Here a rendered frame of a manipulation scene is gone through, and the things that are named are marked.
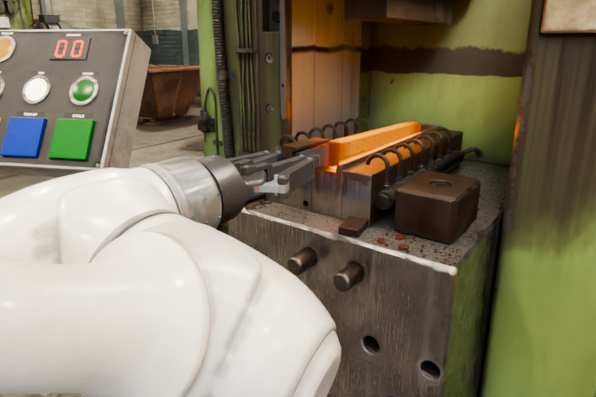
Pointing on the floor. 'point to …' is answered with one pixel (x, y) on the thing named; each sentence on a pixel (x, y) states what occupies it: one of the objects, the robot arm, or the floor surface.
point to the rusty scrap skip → (168, 93)
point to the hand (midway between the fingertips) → (307, 157)
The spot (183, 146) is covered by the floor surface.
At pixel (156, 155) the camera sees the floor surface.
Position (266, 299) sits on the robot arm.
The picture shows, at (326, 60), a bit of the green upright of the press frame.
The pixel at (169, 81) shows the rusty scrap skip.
